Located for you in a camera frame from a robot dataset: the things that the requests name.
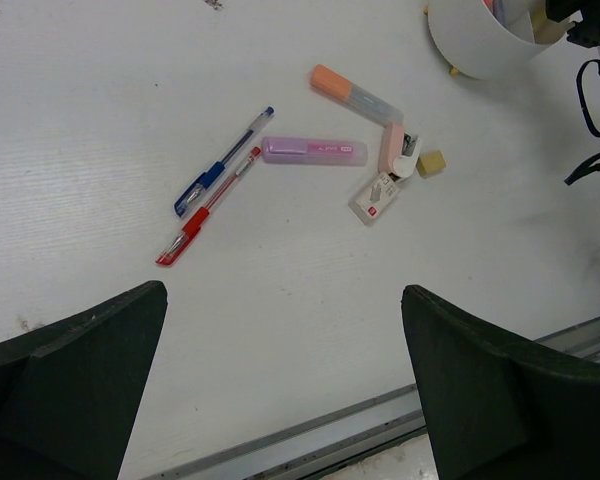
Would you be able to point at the white staples box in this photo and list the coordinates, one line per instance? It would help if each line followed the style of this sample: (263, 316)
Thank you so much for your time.
(374, 199)

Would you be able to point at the pink white mini stapler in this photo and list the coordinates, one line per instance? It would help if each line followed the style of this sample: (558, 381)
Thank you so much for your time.
(399, 152)

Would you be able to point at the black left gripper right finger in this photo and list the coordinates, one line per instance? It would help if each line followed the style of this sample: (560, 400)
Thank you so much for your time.
(498, 405)

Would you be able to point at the white round compartment organizer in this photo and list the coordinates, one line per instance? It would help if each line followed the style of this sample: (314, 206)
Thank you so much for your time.
(484, 40)

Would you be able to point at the aluminium front rail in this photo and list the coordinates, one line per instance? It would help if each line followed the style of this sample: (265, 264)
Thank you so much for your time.
(317, 447)

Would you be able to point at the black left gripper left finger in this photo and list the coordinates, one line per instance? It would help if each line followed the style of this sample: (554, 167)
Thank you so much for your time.
(70, 391)

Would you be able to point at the blue gel pen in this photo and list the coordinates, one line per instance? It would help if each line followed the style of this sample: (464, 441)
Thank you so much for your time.
(207, 178)

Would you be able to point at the orange cap highlighter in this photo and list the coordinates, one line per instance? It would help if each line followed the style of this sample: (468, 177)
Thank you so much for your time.
(342, 90)

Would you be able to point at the purple highlighter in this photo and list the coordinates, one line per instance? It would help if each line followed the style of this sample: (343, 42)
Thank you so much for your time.
(321, 152)

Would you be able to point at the tan eraser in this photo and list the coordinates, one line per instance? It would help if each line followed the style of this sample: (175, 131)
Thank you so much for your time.
(430, 163)

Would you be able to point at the red gel pen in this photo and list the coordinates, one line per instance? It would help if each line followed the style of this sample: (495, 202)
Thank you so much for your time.
(194, 225)

